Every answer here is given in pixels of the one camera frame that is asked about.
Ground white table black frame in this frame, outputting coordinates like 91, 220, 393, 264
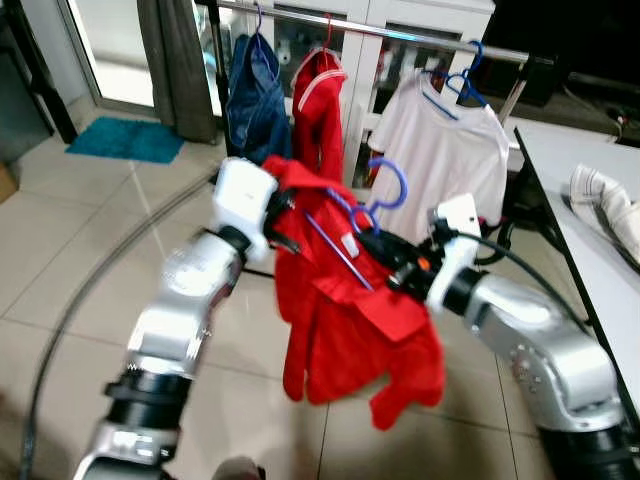
513, 122, 640, 431

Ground cream white stitched garment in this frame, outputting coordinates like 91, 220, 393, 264
568, 163, 640, 263

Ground white t-shirt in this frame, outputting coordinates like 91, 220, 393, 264
367, 68, 512, 248

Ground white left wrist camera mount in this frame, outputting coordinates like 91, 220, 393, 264
213, 157, 281, 263

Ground black silver clothes rack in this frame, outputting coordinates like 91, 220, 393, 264
195, 0, 556, 281

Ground red jacket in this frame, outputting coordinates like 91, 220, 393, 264
262, 155, 447, 433

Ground blue denim garment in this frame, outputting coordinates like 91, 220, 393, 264
225, 33, 293, 166

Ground grey curtain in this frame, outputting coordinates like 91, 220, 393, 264
135, 0, 223, 145

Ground purple plastic hanger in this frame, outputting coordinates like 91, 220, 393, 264
303, 157, 410, 293
250, 3, 269, 51

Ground black monitor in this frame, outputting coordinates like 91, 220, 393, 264
480, 0, 640, 106

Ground teal floor mat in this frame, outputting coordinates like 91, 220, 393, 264
65, 116, 186, 165

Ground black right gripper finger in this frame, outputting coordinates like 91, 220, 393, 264
352, 226, 393, 263

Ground red plastic hanger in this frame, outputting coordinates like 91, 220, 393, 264
320, 14, 338, 51

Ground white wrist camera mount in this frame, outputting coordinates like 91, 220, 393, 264
422, 194, 483, 311
213, 157, 281, 263

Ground blue plastic hanger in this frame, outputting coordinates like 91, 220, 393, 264
420, 40, 493, 121

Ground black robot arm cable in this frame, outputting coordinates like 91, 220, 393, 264
470, 232, 591, 331

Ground left robot leg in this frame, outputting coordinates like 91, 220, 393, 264
208, 456, 267, 480

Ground red shirt white trim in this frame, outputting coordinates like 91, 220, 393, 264
290, 47, 349, 186

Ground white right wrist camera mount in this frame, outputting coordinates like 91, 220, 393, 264
422, 194, 483, 311

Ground glass balcony door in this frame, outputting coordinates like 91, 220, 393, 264
65, 0, 156, 106

